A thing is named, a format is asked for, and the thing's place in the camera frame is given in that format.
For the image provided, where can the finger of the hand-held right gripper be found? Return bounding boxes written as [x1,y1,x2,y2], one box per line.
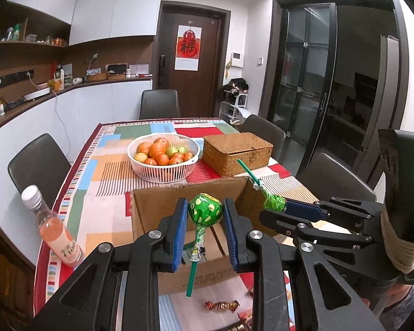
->
[283,196,384,230]
[259,209,370,246]

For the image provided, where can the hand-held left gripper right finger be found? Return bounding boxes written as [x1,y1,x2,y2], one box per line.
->
[222,198,387,331]

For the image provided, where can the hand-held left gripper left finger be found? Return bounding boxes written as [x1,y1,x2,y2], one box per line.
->
[26,198,189,331]

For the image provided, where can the small green lollipop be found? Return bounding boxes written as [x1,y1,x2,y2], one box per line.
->
[237,159,286,212]

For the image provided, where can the large green lollipop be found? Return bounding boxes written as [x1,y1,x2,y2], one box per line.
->
[185,193,223,298]

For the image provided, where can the cardboard box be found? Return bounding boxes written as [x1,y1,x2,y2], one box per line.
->
[129,176,287,296]

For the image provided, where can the person's right hand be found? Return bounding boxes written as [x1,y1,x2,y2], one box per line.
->
[360,277,414,321]

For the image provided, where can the dark grey dining chair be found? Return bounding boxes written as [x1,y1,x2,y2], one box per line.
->
[139,90,181,121]
[296,152,377,205]
[240,114,286,163]
[7,133,71,201]

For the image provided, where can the gold red wrapped candy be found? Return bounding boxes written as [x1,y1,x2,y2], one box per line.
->
[204,300,241,313]

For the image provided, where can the grey tall panel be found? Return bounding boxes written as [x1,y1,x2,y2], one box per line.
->
[362,35,400,181]

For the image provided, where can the white plastic fruit basket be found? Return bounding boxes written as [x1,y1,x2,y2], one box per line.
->
[127,133,200,183]

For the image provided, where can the woven wicker lidded box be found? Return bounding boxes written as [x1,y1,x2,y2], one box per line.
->
[202,132,274,177]

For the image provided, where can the pile of orange fruits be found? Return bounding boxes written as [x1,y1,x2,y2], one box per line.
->
[134,138,194,166]

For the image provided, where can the colourful patchwork tablecloth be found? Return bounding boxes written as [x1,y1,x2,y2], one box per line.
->
[33,119,320,331]

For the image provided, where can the white shoe rack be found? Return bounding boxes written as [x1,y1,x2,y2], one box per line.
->
[220,90,251,125]

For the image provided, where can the pink drink bottle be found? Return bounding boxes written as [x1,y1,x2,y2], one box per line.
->
[21,185,84,268]

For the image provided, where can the black framed glass sliding door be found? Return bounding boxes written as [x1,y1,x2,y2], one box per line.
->
[267,3,339,154]

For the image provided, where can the black bags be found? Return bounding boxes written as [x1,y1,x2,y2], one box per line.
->
[223,78,250,94]

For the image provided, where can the dark brown entrance door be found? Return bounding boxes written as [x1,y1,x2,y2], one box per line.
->
[157,1,229,118]

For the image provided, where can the white base cabinets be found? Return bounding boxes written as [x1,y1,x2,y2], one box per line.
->
[0,78,153,266]

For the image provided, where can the black white board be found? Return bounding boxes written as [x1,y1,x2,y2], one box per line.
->
[105,63,129,80]

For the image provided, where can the white desk lamp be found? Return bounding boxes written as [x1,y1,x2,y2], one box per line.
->
[86,53,99,75]

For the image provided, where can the green picture card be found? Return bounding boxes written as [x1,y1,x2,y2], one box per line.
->
[60,63,73,86]

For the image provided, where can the white flat tray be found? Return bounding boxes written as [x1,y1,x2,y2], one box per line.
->
[22,87,52,102]

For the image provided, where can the row of shelf bottles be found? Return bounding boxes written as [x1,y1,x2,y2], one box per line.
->
[0,23,68,47]

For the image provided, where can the white power cable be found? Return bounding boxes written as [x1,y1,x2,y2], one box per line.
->
[27,72,74,162]

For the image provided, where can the red white wall calendar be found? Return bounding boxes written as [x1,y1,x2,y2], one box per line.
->
[175,25,203,71]

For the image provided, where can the white wall cabinets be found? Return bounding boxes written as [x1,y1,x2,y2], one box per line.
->
[7,0,166,46]

